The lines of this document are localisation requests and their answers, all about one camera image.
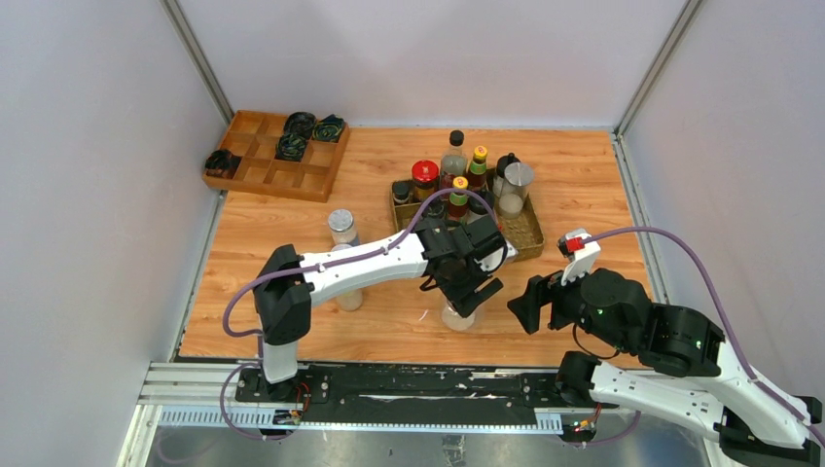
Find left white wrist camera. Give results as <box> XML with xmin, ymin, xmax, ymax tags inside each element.
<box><xmin>501</xmin><ymin>240</ymin><xmax>519</xmax><ymax>265</ymax></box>

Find woven divided basket tray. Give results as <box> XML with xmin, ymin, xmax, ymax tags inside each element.
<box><xmin>388</xmin><ymin>179</ymin><xmax>545</xmax><ymax>262</ymax></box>

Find tall black cap oil bottle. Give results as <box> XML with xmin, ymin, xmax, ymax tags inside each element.
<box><xmin>440</xmin><ymin>129</ymin><xmax>467</xmax><ymax>189</ymax></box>

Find small black cap bottle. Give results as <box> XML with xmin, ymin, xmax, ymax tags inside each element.
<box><xmin>423</xmin><ymin>198</ymin><xmax>447</xmax><ymax>219</ymax></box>

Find coiled cable in organizer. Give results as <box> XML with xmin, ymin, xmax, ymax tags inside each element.
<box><xmin>283</xmin><ymin>111</ymin><xmax>318</xmax><ymax>138</ymax></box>

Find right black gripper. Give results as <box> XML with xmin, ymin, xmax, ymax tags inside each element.
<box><xmin>506</xmin><ymin>254</ymin><xmax>631</xmax><ymax>352</ymax></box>

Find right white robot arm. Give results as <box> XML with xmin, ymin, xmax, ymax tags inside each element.
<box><xmin>508</xmin><ymin>269</ymin><xmax>824</xmax><ymax>466</ymax></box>

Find black coiled cable outside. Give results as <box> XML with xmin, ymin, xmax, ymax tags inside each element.
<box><xmin>203</xmin><ymin>149</ymin><xmax>242</xmax><ymax>179</ymax></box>

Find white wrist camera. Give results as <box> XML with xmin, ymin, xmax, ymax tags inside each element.
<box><xmin>501</xmin><ymin>240</ymin><xmax>519</xmax><ymax>265</ymax></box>
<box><xmin>557</xmin><ymin>229</ymin><xmax>601</xmax><ymax>286</ymax></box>

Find yellow cap chili sauce bottle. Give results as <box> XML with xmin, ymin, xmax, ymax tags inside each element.
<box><xmin>466</xmin><ymin>145</ymin><xmax>488</xmax><ymax>192</ymax></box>

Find green black coiled cable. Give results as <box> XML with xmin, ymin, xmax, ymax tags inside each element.
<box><xmin>312</xmin><ymin>114</ymin><xmax>346</xmax><ymax>144</ymax></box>

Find red cap sauce bottle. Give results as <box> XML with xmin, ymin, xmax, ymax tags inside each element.
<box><xmin>411</xmin><ymin>160</ymin><xmax>440</xmax><ymax>202</ymax></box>

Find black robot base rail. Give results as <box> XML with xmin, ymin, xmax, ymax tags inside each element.
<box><xmin>222</xmin><ymin>363</ymin><xmax>604</xmax><ymax>443</ymax></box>

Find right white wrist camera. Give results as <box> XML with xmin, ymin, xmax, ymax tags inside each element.
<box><xmin>557</xmin><ymin>229</ymin><xmax>601</xmax><ymax>286</ymax></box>

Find pale green cap shaker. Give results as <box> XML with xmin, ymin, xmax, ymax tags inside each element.
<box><xmin>336</xmin><ymin>289</ymin><xmax>364</xmax><ymax>311</ymax></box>

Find steel lid glass jar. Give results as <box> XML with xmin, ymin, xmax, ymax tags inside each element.
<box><xmin>497</xmin><ymin>162</ymin><xmax>535</xmax><ymax>219</ymax></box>

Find wooden compartment organizer box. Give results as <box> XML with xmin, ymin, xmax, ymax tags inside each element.
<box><xmin>202</xmin><ymin>110</ymin><xmax>350</xmax><ymax>202</ymax></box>

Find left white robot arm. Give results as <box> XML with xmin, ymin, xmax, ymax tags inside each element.
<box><xmin>252</xmin><ymin>216</ymin><xmax>518</xmax><ymax>402</ymax></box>

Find small black cap spice jar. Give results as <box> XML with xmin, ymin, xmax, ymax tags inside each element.
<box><xmin>391</xmin><ymin>181</ymin><xmax>412</xmax><ymax>205</ymax></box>

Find yellow cap green bottle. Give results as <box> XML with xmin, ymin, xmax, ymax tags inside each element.
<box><xmin>447</xmin><ymin>176</ymin><xmax>469</xmax><ymax>222</ymax></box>

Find silver lid salt jar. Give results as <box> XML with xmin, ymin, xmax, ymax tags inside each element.
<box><xmin>327</xmin><ymin>208</ymin><xmax>360</xmax><ymax>246</ymax></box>

